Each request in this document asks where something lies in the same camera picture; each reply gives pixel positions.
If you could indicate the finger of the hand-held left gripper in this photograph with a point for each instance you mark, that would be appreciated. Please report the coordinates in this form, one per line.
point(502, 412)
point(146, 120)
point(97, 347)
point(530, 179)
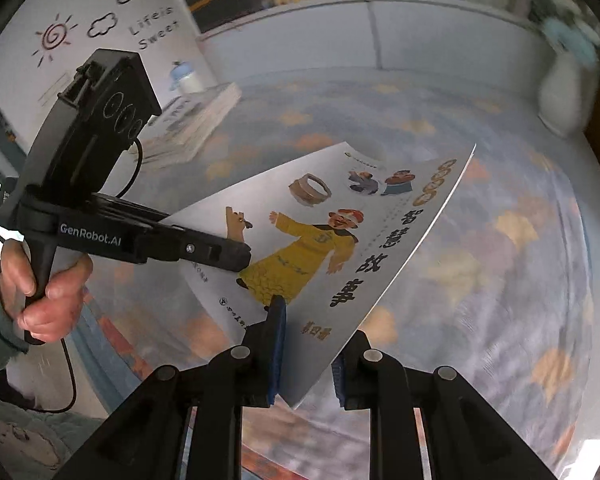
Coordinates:
point(200, 252)

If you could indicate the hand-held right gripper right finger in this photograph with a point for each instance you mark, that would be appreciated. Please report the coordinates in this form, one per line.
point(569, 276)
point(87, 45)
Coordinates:
point(339, 385)

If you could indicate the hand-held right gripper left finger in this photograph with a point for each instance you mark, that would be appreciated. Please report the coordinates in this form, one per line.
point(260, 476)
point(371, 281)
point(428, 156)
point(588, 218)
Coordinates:
point(278, 340)

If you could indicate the stack of white-edged books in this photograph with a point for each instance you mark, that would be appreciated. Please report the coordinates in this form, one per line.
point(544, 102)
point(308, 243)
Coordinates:
point(195, 120)

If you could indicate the white book yellow-robed figure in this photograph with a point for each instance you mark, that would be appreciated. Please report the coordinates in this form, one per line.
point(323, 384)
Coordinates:
point(380, 220)

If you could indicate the person's left hand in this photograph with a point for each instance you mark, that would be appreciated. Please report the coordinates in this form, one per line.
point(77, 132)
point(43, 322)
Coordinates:
point(60, 310)

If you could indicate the white bottle with blue cap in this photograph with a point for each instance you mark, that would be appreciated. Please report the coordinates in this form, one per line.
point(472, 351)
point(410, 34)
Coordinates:
point(187, 77)

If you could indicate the grey cloud-pattern table mat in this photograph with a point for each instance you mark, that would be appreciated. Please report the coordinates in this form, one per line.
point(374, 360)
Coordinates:
point(480, 285)

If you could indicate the pale printed blanket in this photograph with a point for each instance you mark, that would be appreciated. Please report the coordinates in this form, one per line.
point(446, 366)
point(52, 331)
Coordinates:
point(30, 440)

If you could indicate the white bookshelf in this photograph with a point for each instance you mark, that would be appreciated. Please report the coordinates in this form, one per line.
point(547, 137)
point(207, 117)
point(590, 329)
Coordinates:
point(430, 35)

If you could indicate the white vase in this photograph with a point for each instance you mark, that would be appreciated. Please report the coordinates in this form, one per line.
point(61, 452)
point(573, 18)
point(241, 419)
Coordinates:
point(567, 97)

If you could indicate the sun wall decal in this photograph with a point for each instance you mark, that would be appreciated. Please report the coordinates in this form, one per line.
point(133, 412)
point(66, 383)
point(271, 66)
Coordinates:
point(55, 37)

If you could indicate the lettering wall decal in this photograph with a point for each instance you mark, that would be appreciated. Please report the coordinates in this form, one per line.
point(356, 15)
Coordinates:
point(155, 27)

